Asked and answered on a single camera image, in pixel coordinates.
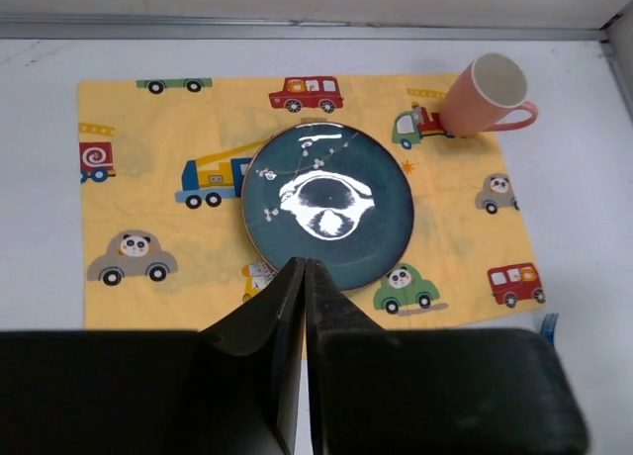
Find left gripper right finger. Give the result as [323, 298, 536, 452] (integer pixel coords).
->
[305, 260, 589, 454]

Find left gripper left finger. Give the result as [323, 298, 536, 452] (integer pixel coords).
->
[1, 258, 306, 454]

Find blue metal fork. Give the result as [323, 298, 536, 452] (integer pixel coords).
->
[540, 313, 560, 345]

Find dark teal ceramic plate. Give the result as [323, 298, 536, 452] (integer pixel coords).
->
[241, 122, 414, 290]

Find yellow car-print cloth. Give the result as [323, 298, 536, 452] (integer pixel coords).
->
[77, 74, 546, 329]

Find pink and white cup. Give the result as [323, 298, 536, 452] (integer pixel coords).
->
[439, 52, 539, 137]

